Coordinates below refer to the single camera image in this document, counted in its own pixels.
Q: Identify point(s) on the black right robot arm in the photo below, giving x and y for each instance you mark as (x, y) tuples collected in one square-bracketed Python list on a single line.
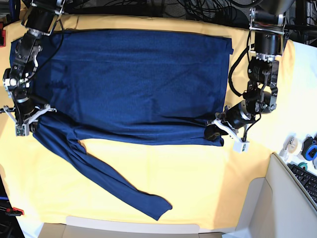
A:
[(39, 21)]

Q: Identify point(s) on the blue long-sleeve shirt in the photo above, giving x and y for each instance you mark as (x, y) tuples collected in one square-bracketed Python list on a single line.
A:
[(142, 87)]

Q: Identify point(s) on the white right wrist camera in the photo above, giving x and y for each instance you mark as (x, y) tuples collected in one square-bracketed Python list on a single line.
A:
[(21, 130)]

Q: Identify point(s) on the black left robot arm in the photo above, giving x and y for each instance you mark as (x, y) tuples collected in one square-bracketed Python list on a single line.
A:
[(267, 25)]

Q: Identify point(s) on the black keyboard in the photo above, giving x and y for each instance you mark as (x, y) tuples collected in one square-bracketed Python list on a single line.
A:
[(306, 181)]

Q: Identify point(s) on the white tape dispenser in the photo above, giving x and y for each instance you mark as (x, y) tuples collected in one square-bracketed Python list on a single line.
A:
[(292, 147)]

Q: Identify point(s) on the small teal tape roll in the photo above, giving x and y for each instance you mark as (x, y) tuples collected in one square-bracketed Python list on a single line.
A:
[(303, 165)]

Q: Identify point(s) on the red clamp bottom left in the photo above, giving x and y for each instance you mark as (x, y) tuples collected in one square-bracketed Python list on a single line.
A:
[(14, 212)]

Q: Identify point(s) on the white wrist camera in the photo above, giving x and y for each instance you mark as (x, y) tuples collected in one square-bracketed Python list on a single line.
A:
[(21, 130), (240, 146)]

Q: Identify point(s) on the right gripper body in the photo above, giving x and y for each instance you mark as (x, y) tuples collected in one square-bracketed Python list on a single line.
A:
[(27, 119)]

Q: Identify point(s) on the red clamp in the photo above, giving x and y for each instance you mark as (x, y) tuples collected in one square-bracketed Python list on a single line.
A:
[(14, 212), (2, 35)]

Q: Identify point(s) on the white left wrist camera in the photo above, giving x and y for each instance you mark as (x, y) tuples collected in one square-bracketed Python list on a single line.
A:
[(240, 146)]

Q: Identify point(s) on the blue black tape roll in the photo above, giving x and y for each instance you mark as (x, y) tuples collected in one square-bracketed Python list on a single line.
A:
[(309, 148)]

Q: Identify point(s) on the red clamp top left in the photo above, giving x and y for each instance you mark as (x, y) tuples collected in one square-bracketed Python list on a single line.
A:
[(2, 35)]

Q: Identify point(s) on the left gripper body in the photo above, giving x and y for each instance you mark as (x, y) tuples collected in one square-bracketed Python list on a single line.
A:
[(231, 120)]

